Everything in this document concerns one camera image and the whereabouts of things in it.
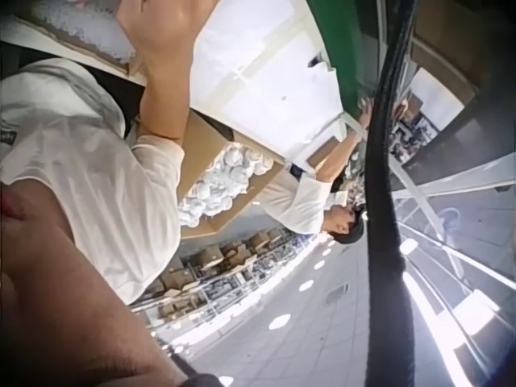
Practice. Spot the person's left hand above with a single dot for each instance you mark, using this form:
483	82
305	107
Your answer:
161	22

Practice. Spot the heap of small white parts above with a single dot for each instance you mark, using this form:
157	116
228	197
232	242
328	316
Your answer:
92	28

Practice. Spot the shallow cardboard parts box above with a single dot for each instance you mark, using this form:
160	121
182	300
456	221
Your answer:
60	44

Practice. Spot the large carton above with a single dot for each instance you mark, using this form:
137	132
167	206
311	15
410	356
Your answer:
205	133

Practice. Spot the heap of white round housings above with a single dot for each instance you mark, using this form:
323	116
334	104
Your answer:
225	181

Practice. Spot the green conveyor belt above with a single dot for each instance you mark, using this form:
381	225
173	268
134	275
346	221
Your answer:
346	52

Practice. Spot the stack of cardboard boxes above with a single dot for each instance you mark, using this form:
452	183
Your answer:
225	274

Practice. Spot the cluttered parts rack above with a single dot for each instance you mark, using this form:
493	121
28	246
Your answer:
413	133

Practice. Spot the row of round ceiling lights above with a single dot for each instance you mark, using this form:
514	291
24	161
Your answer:
306	284

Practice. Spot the white metal frame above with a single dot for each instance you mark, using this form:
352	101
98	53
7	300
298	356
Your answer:
443	189

